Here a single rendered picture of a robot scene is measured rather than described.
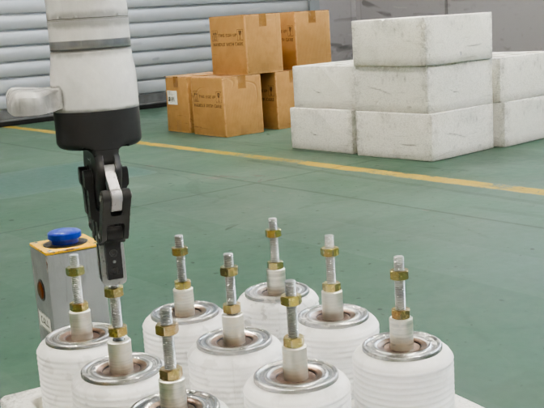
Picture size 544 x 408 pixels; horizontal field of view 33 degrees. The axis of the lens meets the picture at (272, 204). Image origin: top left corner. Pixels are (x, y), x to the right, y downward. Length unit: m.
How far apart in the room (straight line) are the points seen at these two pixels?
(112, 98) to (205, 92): 4.00
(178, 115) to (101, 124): 4.28
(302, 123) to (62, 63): 3.29
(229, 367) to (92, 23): 0.34
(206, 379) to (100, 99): 0.29
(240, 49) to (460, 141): 1.52
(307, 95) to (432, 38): 0.74
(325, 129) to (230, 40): 1.06
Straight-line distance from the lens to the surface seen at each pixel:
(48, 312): 1.15
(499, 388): 1.46
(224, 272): 0.91
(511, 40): 7.00
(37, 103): 0.79
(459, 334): 1.68
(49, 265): 1.12
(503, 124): 3.87
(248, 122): 4.76
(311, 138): 4.04
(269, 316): 1.05
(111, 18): 0.81
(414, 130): 3.60
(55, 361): 0.97
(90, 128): 0.81
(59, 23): 0.81
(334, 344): 0.95
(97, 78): 0.80
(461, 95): 3.70
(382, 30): 3.67
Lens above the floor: 0.56
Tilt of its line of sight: 11 degrees down
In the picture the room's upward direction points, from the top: 4 degrees counter-clockwise
